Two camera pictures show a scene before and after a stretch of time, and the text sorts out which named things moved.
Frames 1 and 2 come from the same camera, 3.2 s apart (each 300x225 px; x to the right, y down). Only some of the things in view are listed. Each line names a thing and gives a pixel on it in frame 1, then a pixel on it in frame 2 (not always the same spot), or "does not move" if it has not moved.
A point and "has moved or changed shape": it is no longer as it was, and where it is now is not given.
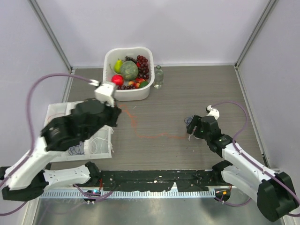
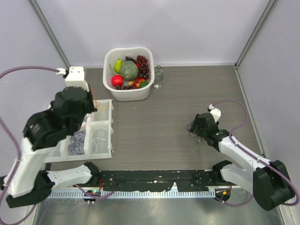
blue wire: x=188 y=120 has moved or changed shape
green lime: x=143 y=84 does not move
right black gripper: x=196 y=121 does not move
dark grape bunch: x=130 y=59 does not move
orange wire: x=141 y=136 → x=93 y=97
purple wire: x=78 y=149 does not move
